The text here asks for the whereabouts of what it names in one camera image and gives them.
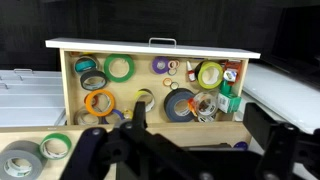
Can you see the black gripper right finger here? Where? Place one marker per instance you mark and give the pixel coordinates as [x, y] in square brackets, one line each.
[286, 150]

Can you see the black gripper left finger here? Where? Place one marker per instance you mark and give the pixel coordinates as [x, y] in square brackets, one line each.
[100, 153]

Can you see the green masking tape roll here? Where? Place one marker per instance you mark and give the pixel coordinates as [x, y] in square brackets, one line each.
[64, 137]

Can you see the tan tape roll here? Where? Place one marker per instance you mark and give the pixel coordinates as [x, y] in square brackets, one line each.
[79, 116]

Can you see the blue tape roll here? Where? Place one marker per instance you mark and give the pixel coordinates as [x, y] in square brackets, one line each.
[119, 115]

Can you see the small yellow tape roll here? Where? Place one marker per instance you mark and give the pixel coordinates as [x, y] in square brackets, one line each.
[127, 114]

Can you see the orange tape roll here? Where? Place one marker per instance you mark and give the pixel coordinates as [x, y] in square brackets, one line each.
[89, 105]

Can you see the white drawer cabinet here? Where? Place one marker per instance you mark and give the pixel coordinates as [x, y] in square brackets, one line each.
[283, 96]
[30, 100]

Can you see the yellow and white tape roll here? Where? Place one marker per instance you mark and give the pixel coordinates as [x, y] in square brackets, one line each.
[151, 101]

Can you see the dark gray tape roll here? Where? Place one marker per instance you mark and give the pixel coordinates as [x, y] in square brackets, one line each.
[85, 78]

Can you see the wooden drawer with white front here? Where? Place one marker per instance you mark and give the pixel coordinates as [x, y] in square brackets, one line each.
[140, 80]

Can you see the large green tape roll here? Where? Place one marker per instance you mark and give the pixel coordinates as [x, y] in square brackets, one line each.
[107, 70]

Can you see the large black tape roll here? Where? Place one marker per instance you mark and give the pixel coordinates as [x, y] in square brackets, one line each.
[170, 106]

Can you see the clear tape roll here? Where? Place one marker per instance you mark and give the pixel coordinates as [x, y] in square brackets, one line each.
[213, 103]

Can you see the teal tape roll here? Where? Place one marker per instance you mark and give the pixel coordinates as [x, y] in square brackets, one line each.
[80, 65]

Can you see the red tape dispenser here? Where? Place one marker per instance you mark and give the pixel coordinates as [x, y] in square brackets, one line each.
[233, 66]

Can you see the purple tape roll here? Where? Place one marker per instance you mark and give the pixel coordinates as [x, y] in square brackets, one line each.
[155, 65]

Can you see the yellow-green tape roll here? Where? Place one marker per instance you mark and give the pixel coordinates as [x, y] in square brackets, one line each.
[200, 78]

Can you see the small pink tape roll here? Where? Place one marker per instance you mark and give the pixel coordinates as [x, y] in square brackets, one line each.
[169, 64]

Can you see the green and white box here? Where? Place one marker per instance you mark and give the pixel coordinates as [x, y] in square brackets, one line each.
[230, 102]

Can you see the small glue bottle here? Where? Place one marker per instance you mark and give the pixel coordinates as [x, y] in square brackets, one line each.
[191, 75]

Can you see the gray duct tape roll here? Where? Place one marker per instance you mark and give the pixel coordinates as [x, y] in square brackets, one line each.
[24, 146]

